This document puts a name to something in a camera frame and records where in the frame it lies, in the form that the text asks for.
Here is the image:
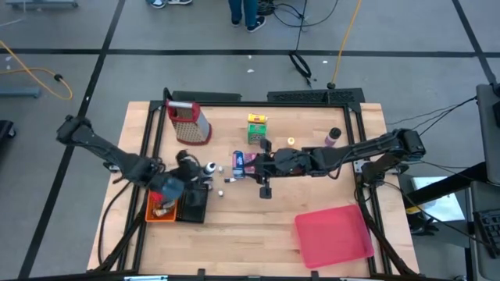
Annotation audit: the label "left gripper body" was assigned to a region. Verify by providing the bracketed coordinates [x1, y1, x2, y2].
[173, 150, 205, 184]

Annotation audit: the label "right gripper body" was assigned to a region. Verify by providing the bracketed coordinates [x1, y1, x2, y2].
[272, 147, 313, 179]

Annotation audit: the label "green Apple Jacks box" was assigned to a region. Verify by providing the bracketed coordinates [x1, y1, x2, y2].
[246, 123, 268, 145]

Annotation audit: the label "magenta Raisin Bran box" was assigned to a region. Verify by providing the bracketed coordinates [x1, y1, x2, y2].
[244, 151, 259, 175]

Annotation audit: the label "yellow mini cereal box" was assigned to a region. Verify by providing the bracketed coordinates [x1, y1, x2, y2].
[247, 112, 269, 125]

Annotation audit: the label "purple label spice jar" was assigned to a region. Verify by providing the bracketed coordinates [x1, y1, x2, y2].
[323, 126, 343, 148]

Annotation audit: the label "black plastic basket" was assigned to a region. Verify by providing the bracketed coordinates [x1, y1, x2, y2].
[175, 183, 209, 224]

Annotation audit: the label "red steel box grater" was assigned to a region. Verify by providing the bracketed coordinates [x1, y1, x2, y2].
[165, 99, 213, 147]

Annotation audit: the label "orange plastic basket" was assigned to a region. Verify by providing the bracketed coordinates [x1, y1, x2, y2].
[145, 189, 180, 223]

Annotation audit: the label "black flat plate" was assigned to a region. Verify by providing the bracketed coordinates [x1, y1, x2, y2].
[170, 90, 242, 103]

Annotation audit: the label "black perforated plate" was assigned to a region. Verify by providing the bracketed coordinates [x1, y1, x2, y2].
[266, 87, 366, 105]

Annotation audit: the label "pink plastic tray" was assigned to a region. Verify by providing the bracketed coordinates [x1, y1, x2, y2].
[294, 204, 376, 270]

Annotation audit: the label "person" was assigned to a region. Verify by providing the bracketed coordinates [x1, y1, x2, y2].
[147, 0, 194, 9]
[227, 0, 267, 34]

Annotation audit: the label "white sheet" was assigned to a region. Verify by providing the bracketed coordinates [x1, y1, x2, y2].
[409, 176, 466, 223]

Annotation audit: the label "black beam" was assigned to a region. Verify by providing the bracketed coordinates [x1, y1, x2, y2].
[413, 162, 489, 206]

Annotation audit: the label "grey floor bar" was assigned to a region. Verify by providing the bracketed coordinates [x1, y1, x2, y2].
[0, 86, 42, 99]

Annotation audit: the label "black floor object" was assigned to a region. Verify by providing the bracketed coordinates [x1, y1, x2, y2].
[0, 119, 17, 144]

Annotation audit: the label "black keyboard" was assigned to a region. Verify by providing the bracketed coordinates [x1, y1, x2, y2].
[472, 208, 500, 258]

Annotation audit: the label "grey stand base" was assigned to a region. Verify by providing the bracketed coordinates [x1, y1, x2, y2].
[4, 0, 79, 9]

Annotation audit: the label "black aluminium table frame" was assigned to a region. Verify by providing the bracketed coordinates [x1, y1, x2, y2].
[87, 87, 421, 281]

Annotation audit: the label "black cable coil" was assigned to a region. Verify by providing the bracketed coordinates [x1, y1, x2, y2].
[287, 50, 313, 87]

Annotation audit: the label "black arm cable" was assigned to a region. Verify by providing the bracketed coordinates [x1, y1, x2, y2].
[96, 181, 132, 266]

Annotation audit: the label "black hanging cable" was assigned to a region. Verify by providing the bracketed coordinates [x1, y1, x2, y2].
[295, 0, 308, 52]

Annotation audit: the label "yellow hanging cable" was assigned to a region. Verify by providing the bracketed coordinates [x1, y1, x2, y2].
[330, 0, 363, 90]

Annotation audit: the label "black floor cables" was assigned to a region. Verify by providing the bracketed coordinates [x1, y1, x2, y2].
[257, 0, 341, 29]

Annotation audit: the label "thin black cables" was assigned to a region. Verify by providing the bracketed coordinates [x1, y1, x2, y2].
[384, 95, 478, 136]

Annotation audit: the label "yellow floor cable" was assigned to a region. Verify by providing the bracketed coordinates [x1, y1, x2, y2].
[0, 38, 74, 101]

